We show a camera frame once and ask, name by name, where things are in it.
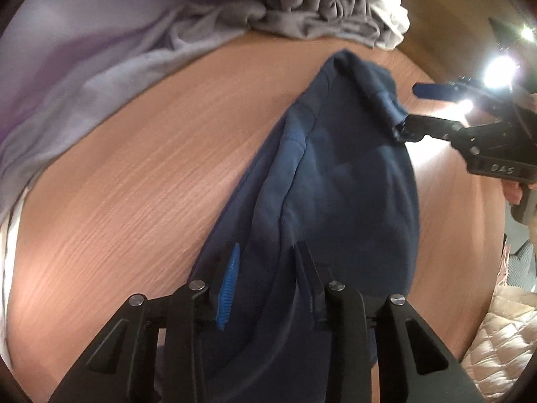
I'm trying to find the white hanging garment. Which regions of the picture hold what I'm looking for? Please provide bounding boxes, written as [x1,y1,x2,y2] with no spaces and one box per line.
[367,0,410,51]

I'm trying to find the navy blue pants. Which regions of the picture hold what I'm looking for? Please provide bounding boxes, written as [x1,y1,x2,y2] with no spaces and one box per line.
[188,50,420,402]

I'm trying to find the lavender hanging garment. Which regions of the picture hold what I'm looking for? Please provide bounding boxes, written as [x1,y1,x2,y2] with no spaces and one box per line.
[1,0,264,216]

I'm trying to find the quilted beige bedding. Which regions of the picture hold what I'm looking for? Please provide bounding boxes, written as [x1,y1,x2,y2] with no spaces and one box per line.
[461,241,536,402]

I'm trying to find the person's right hand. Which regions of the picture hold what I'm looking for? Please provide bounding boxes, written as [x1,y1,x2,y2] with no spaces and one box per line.
[501,180,523,206]

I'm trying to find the grey hanging garment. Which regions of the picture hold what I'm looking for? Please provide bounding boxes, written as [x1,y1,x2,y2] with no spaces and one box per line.
[252,0,380,48]

